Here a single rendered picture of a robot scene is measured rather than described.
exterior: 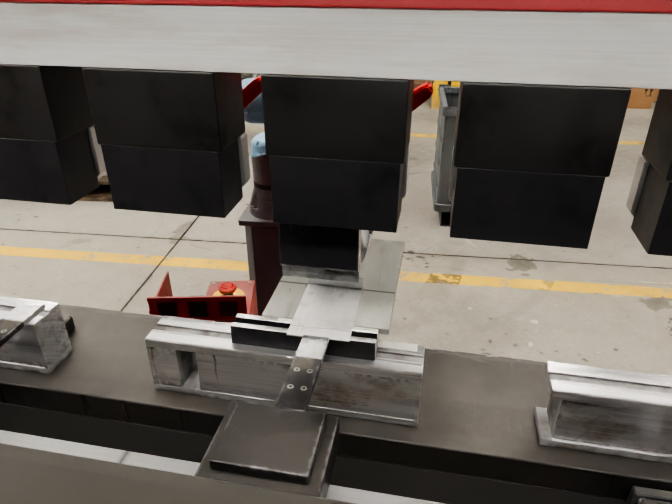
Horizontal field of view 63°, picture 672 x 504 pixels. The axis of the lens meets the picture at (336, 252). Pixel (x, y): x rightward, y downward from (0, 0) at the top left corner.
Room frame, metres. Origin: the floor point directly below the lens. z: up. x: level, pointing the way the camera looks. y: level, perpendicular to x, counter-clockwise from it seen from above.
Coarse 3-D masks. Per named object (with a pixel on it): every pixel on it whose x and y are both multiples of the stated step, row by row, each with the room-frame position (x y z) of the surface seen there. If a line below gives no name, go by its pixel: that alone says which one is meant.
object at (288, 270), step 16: (288, 224) 0.59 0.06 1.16; (288, 240) 0.59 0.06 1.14; (304, 240) 0.59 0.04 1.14; (320, 240) 0.59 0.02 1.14; (336, 240) 0.58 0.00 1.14; (352, 240) 0.58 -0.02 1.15; (288, 256) 0.59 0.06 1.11; (304, 256) 0.59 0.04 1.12; (320, 256) 0.59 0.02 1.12; (336, 256) 0.58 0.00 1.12; (352, 256) 0.58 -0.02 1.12; (288, 272) 0.60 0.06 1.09; (304, 272) 0.60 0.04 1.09; (320, 272) 0.60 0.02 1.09; (336, 272) 0.59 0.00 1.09; (352, 272) 0.59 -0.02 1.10
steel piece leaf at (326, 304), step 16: (320, 288) 0.70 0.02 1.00; (336, 288) 0.70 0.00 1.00; (352, 288) 0.70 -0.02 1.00; (304, 304) 0.65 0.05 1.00; (320, 304) 0.65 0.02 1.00; (336, 304) 0.65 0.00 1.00; (352, 304) 0.65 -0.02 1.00; (304, 320) 0.61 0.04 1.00; (320, 320) 0.61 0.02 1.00; (336, 320) 0.61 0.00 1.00; (352, 320) 0.61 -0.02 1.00
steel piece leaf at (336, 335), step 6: (288, 330) 0.59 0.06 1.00; (294, 330) 0.59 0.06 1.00; (300, 330) 0.59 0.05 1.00; (306, 330) 0.59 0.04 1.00; (312, 330) 0.59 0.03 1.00; (318, 330) 0.59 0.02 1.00; (324, 330) 0.59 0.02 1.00; (330, 330) 0.59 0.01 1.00; (336, 330) 0.59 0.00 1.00; (300, 336) 0.58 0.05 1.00; (324, 336) 0.58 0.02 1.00; (330, 336) 0.58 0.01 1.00; (336, 336) 0.58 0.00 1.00; (342, 336) 0.58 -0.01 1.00; (348, 336) 0.58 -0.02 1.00
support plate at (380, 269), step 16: (384, 240) 0.86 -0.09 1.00; (368, 256) 0.80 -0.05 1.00; (384, 256) 0.80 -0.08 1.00; (400, 256) 0.80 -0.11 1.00; (368, 272) 0.75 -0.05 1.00; (384, 272) 0.75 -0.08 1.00; (288, 288) 0.70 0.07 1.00; (304, 288) 0.70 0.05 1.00; (368, 288) 0.70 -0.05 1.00; (384, 288) 0.70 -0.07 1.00; (272, 304) 0.66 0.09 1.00; (288, 304) 0.66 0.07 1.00; (368, 304) 0.66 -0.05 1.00; (384, 304) 0.66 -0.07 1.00; (368, 320) 0.62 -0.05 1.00; (384, 320) 0.62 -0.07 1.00
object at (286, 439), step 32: (320, 352) 0.54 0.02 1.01; (288, 384) 0.48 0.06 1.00; (224, 416) 0.42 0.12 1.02; (256, 416) 0.40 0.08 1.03; (288, 416) 0.40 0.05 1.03; (320, 416) 0.40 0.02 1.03; (224, 448) 0.36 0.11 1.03; (256, 448) 0.36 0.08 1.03; (288, 448) 0.36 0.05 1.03; (320, 448) 0.37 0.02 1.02; (224, 480) 0.34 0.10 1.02; (256, 480) 0.34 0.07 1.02; (288, 480) 0.33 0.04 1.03; (320, 480) 0.34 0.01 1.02
